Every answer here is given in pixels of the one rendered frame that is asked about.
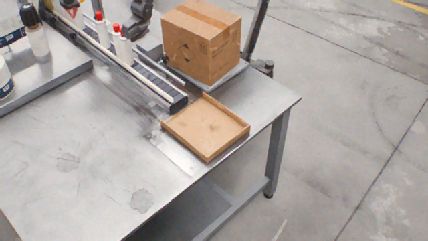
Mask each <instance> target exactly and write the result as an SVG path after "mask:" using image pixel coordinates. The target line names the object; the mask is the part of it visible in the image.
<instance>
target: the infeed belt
mask: <svg viewBox="0 0 428 241"><path fill-rule="evenodd" d="M46 11H48V12H49V13H52V15H53V16H54V17H57V16H56V15H54V13H53V12H52V11H50V10H49V9H46ZM59 20H60V21H61V22H62V23H64V24H65V25H67V26H68V27H69V28H70V29H71V28H72V27H70V26H69V25H68V24H67V23H65V22H64V21H62V20H61V19H60V18H59ZM85 26H86V29H85V30H83V32H84V33H86V34H88V35H89V36H90V37H92V38H93V39H94V40H95V41H96V42H98V43H99V44H100V40H99V37H98V33H97V32H95V31H94V30H93V29H91V28H90V27H88V26H87V25H86V24H85ZM72 29H73V28H72ZM73 31H74V32H76V33H77V31H76V30H75V29H73ZM78 35H80V37H81V38H83V39H84V40H86V41H87V42H88V43H89V44H92V45H93V46H94V47H95V48H96V49H98V50H99V51H101V52H102V53H103V54H104V55H105V56H106V57H108V58H110V59H111V60H112V61H113V62H115V63H116V64H118V65H119V66H120V67H121V68H122V69H124V70H125V71H127V72H128V73H129V74H130V75H132V76H134V77H135V78H136V79H137V80H138V81H139V82H141V83H142V84H144V85H145V86H147V87H148V89H150V90H151V91H153V92H154V93H156V94H157V95H159V96H160V97H161V98H162V99H163V100H165V101H166V102H168V103H169V104H170V105H173V104H175V103H177V102H178V101H180V100H182V99H183V98H184V97H186V96H185V95H184V94H181V93H180V92H179V91H177V90H176V88H174V87H172V86H171V85H169V84H168V83H166V82H165V81H163V80H161V78H159V77H158V76H157V75H156V74H154V73H152V72H151V71H150V70H148V69H146V67H145V66H143V65H142V64H140V63H138V62H137V61H136V60H134V65H133V66H131V68H133V69H134V70H136V71H137V72H138V73H139V74H141V75H142V76H144V77H145V78H146V79H147V80H149V81H150V82H152V83H153V84H155V85H156V86H158V87H159V89H161V90H162V91H163V92H166V93H167V94H168V95H169V96H171V97H172V99H173V100H174V102H169V101H168V100H167V99H166V98H165V97H163V96H162V95H160V94H159V93H158V92H157V91H155V90H153V89H152V88H151V87H150V86H149V85H148V84H146V83H145V82H143V81H142V80H140V79H139V78H138V77H137V76H136V75H134V74H133V73H131V72H130V71H128V70H127V69H126V68H125V67H124V66H123V65H122V64H119V63H118V62H117V61H116V60H114V59H113V58H111V57H110V56H109V55H108V54H106V53H105V52H103V51H102V50H101V49H100V48H98V47H97V46H95V45H94V44H93V43H92V42H90V41H88V40H87V39H86V38H85V37H84V36H83V35H81V34H80V33H79V34H78ZM110 45H111V48H110V49H108V50H109V51H110V52H112V53H113V54H114V55H115V56H116V50H115V47H114V45H113V44H112V42H110ZM116 57H117V56H116Z"/></svg>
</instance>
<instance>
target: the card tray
mask: <svg viewBox="0 0 428 241"><path fill-rule="evenodd" d="M160 125H161V127H162V128H164V129H166V130H167V131H168V132H169V133H171V135H172V136H174V137H176V138H177V139H178V140H180V142H181V143H183V144H184V145H185V146H187V147H188V148H189V149H190V150H192V151H193V152H194V153H195V154H196V155H198V156H199V157H200V158H202V159H203V160H204V162H206V163H208V162H211V160H212V159H214V158H215V157H216V156H218V155H220V154H221V153H222V152H223V151H224V150H225V149H226V148H228V147H230V146H231V145H232V144H234V142H236V141H237V140H238V139H240V138H241V137H242V136H244V135H246V133H247V132H249V131H250V128H251V124H250V123H249V122H247V121H246V120H244V119H242V118H241V117H240V116H239V115H238V114H235V113H234V112H233V111H231V110H229V109H228V108H226V106H224V105H223V104H221V103H220V102H217V101H216V100H215V99H214V98H213V97H212V96H210V95H208V94H206V93H205V92H203V97H202V98H200V99H199V100H198V101H196V102H194V103H193V104H190V105H189V106H188V107H187V108H186V109H184V110H182V111H181V112H179V113H177V114H176V115H175V116H173V117H172V118H170V119H169V120H167V121H166V122H164V121H162V120H161V119H160Z"/></svg>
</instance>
